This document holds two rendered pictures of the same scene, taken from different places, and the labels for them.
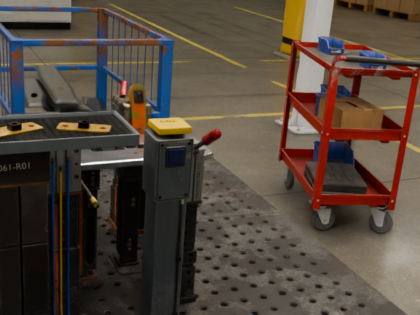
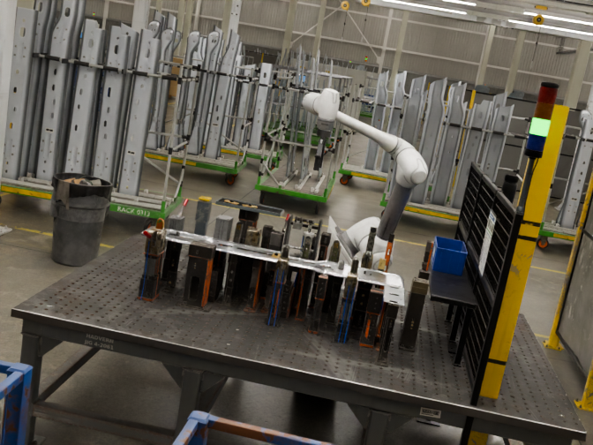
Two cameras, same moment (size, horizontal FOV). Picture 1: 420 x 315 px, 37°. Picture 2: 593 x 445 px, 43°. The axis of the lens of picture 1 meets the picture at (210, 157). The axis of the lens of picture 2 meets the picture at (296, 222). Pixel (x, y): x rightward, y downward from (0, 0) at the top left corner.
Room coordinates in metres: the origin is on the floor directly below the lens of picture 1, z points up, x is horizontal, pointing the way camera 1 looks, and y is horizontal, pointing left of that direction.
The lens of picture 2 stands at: (4.28, 2.67, 2.00)
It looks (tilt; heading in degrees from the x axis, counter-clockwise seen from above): 12 degrees down; 211
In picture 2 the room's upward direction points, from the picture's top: 10 degrees clockwise
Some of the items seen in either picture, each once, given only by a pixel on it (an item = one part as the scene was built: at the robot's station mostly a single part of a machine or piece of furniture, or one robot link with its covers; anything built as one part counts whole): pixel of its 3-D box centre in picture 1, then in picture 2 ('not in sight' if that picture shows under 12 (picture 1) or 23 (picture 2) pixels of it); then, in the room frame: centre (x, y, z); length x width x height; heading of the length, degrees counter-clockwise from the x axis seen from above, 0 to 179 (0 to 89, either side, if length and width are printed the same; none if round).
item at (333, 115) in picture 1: (342, 130); not in sight; (3.39, -0.72, 0.49); 0.81 x 0.47 x 0.97; 10
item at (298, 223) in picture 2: not in sight; (298, 260); (0.90, 0.66, 0.94); 0.18 x 0.13 x 0.49; 116
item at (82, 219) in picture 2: not in sight; (78, 220); (-0.02, -2.10, 0.36); 0.54 x 0.50 x 0.73; 26
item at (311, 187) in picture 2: not in sight; (305, 140); (-4.95, -3.04, 0.88); 1.91 x 1.00 x 1.76; 27
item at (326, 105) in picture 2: not in sight; (327, 103); (0.85, 0.64, 1.80); 0.13 x 0.11 x 0.16; 61
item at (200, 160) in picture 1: (179, 222); (172, 248); (1.24, 0.06, 0.88); 0.11 x 0.10 x 0.36; 26
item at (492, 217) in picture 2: not in sight; (488, 243); (0.78, 1.62, 1.30); 0.23 x 0.02 x 0.31; 26
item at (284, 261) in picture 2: not in sight; (278, 290); (1.26, 0.79, 0.87); 0.12 x 0.09 x 0.35; 26
